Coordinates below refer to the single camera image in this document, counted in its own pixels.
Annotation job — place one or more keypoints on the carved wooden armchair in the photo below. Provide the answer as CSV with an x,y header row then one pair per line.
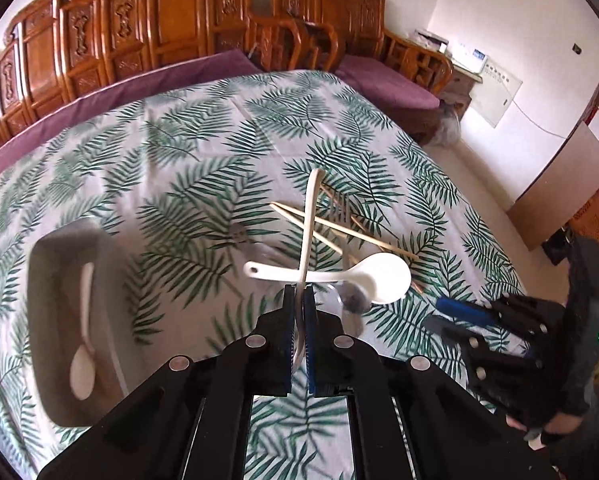
x,y
359,5

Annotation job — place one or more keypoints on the brown board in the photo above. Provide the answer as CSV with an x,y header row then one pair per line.
x,y
564,185

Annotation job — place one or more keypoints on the white ceramic soup spoon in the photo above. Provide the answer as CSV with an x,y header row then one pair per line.
x,y
384,277

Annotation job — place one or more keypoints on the leaf printed tablecloth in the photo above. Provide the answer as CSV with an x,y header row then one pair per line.
x,y
179,185

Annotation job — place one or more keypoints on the small white spoon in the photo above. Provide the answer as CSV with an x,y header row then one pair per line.
x,y
83,370

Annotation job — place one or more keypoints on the long white plastic spoon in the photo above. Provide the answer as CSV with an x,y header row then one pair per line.
x,y
310,210

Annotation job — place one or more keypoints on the purple armchair cushion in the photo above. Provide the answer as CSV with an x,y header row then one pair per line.
x,y
384,80

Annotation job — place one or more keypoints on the black bag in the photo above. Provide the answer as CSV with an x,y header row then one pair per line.
x,y
558,246

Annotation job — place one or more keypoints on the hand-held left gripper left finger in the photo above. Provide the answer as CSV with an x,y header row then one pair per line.
x,y
289,345

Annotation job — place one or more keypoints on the clear plastic bag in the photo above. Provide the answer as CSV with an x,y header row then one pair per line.
x,y
447,125

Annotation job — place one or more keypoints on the carved wooden sofa bench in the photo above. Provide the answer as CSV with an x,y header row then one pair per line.
x,y
129,25

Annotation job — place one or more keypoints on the grey plastic tray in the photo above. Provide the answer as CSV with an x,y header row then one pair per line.
x,y
61,280

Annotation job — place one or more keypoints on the person's right hand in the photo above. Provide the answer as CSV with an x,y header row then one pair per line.
x,y
559,427

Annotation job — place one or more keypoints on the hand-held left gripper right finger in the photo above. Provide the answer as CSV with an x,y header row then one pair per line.
x,y
310,345

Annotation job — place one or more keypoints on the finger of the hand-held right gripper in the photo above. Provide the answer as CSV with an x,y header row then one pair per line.
x,y
464,310
452,331

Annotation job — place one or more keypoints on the white box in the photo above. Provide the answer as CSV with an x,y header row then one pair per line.
x,y
472,57

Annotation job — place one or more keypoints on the light bamboo chopstick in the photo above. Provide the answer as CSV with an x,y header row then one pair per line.
x,y
304,224
359,236

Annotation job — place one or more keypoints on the wooden side table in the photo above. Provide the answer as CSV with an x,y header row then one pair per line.
x,y
462,87

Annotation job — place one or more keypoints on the orange crate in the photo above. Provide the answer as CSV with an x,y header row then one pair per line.
x,y
597,215

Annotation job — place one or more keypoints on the brown wooden chopstick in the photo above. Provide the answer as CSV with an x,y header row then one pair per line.
x,y
352,216

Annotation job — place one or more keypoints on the white printer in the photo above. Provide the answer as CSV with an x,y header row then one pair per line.
x,y
432,40

